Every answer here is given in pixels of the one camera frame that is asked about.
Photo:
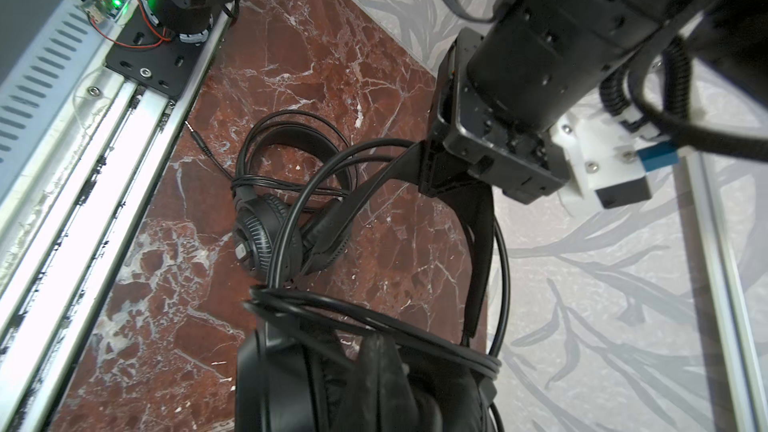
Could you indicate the aluminium front rail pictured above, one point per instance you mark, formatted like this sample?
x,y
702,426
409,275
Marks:
x,y
82,151

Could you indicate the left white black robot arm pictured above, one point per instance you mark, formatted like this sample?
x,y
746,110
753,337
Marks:
x,y
500,95

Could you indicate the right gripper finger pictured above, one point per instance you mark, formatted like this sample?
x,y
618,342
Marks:
x,y
377,396

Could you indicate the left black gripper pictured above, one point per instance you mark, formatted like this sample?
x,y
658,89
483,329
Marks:
x,y
469,143

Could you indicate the green lit circuit board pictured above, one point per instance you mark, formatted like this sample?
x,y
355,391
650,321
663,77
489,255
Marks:
x,y
101,10

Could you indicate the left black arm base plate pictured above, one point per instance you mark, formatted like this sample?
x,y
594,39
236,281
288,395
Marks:
x,y
165,68

